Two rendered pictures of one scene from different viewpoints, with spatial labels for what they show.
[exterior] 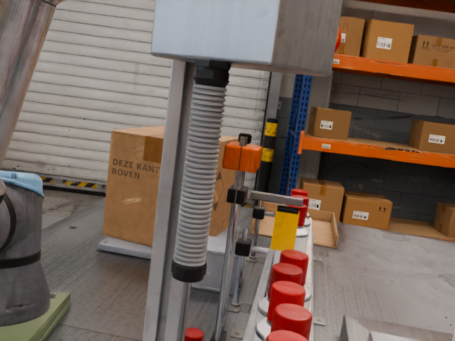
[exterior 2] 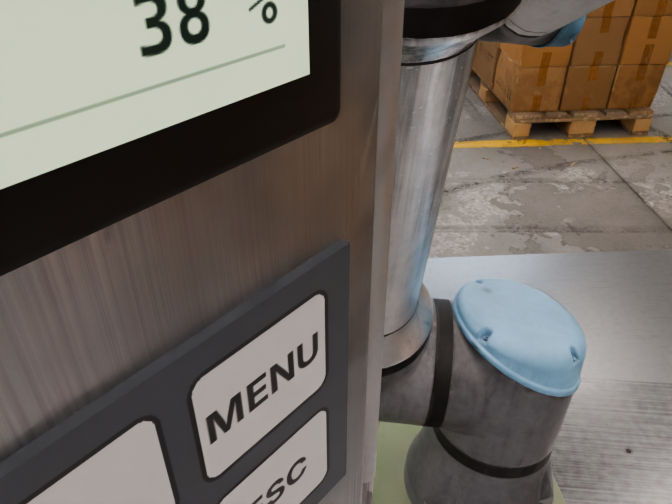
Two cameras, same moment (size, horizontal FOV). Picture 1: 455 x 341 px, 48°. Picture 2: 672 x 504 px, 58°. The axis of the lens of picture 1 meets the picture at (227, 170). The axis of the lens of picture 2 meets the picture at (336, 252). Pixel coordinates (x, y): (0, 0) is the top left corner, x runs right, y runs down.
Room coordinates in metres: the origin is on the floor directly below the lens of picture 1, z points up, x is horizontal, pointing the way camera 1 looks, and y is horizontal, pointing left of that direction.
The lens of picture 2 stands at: (0.61, -0.03, 1.42)
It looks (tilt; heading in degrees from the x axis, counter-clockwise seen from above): 35 degrees down; 87
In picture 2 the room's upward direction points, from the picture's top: straight up
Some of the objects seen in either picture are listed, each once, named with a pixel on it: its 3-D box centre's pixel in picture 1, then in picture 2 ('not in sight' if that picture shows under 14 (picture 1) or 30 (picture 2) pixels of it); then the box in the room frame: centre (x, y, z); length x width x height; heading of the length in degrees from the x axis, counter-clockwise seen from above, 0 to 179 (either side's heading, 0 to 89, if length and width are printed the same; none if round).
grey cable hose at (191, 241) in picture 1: (200, 173); not in sight; (0.47, 0.03, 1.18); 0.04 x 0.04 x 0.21
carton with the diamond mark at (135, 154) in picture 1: (175, 183); not in sight; (1.34, 0.14, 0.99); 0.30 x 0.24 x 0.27; 162
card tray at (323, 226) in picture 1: (294, 222); not in sight; (1.61, -0.24, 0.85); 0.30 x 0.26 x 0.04; 172
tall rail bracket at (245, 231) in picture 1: (250, 269); not in sight; (0.96, -0.07, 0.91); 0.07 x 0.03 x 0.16; 82
